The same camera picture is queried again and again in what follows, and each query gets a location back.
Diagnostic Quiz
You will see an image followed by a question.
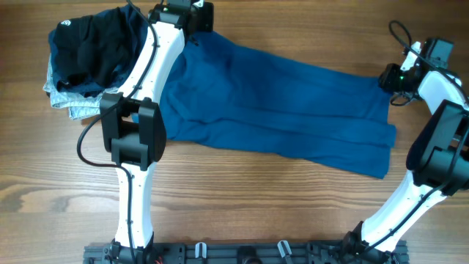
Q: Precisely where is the blue polo shirt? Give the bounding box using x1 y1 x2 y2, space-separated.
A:
160 32 396 178

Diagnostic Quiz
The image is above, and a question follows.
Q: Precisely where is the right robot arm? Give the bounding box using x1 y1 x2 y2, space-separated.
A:
332 38 468 263

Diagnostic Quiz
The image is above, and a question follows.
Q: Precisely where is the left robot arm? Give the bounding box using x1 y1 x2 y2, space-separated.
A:
84 1 214 263

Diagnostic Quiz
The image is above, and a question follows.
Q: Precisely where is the navy folded shirt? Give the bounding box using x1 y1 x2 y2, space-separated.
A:
48 3 149 98

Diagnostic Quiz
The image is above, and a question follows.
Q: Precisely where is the black folded shirt with logo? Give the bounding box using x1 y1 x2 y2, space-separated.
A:
53 9 139 88

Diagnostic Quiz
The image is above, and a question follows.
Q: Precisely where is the right black cable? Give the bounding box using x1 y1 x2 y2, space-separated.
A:
388 20 469 107

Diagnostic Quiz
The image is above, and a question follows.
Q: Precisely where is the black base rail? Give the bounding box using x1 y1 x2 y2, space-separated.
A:
83 241 410 264

